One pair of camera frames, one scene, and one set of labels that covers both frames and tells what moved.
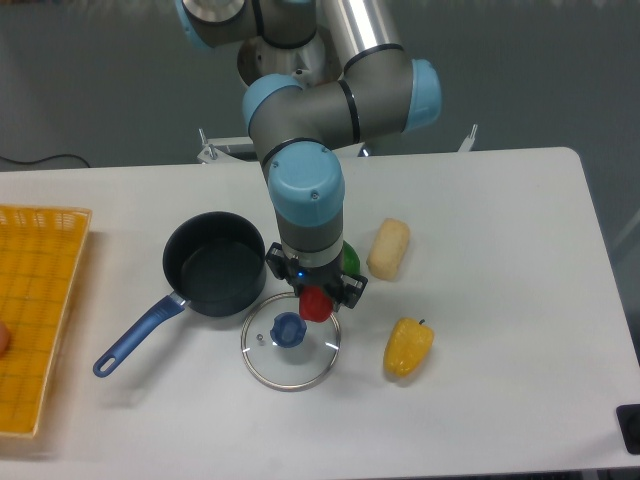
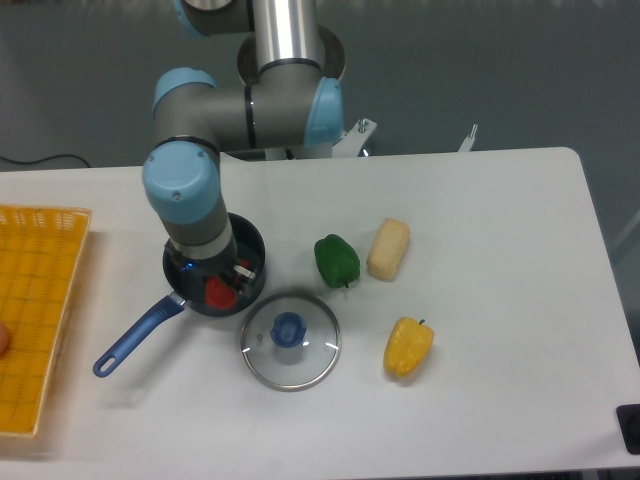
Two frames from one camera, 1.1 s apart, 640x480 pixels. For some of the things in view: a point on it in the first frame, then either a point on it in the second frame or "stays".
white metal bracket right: [468, 141] stays
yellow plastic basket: [40, 248] stays
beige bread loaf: [388, 248] stays
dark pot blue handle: [215, 264] stays
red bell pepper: [314, 304] -> [220, 293]
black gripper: [301, 275] -> [218, 266]
